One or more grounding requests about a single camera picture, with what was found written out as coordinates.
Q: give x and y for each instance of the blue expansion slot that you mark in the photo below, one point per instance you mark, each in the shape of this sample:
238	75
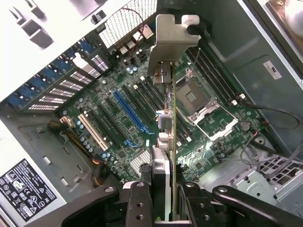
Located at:
129	111

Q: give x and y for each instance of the black RAM slot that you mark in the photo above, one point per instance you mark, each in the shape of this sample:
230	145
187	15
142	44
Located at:
213	75
183	132

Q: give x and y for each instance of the silver chipset heat sink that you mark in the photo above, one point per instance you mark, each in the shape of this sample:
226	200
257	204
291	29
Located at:
139	162

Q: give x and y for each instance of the metal socket cover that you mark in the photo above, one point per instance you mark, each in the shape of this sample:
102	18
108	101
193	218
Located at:
215	125

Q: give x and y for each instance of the white expansion slot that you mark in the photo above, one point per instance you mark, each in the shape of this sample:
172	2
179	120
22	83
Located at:
93	133

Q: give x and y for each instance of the black expansion slot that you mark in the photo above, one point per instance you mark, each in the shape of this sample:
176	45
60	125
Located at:
109	125
137	104

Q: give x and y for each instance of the open black PC case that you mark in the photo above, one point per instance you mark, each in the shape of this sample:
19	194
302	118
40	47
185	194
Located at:
248	42

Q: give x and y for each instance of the green motherboard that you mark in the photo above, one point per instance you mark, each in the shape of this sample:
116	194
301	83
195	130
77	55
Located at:
113	118

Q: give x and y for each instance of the perforated metal drive bay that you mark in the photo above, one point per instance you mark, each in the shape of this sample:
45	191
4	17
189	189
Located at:
251	184

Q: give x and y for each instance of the grey power supply with label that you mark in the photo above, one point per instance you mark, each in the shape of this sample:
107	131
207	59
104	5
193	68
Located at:
26	189

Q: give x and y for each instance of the CPU socket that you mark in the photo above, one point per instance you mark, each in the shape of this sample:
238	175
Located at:
193	95

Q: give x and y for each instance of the round coin battery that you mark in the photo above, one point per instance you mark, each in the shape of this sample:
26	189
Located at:
245	126

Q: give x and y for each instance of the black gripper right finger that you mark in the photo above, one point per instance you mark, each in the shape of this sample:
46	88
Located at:
194	208

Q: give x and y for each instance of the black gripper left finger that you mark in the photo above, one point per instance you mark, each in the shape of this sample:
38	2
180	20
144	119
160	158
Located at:
139	205

